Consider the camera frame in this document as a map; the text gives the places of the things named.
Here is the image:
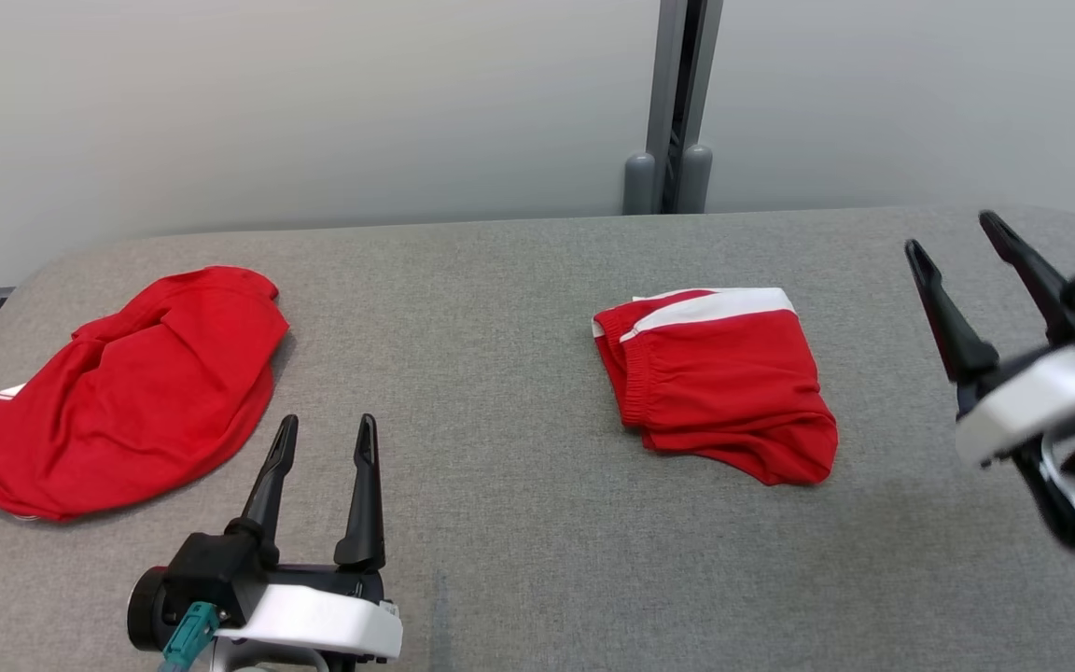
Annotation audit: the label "teal plug left camera cable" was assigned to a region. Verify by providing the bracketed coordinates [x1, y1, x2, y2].
[160, 602, 221, 672]

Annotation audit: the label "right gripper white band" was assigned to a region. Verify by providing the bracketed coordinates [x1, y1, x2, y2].
[904, 211, 1075, 468]

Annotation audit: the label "red basketball jersey white sleeves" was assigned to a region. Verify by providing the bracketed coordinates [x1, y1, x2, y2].
[0, 266, 290, 522]

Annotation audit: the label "grey partition post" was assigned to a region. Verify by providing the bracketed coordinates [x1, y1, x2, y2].
[623, 0, 725, 216]

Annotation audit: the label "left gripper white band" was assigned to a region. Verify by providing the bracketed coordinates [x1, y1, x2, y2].
[220, 413, 403, 672]

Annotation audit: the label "red shorts white trim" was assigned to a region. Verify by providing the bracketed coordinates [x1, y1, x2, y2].
[592, 287, 839, 486]

